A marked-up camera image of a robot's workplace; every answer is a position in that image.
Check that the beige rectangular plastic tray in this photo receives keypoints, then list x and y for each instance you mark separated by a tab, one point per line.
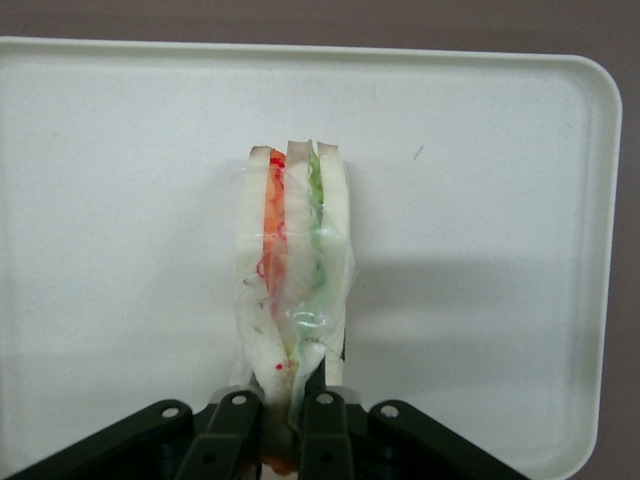
125	200

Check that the triangle sandwich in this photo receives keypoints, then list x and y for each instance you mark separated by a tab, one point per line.
295	260

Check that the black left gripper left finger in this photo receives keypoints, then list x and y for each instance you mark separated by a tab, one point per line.
150	440

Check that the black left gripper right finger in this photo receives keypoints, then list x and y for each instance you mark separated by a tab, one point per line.
400	440

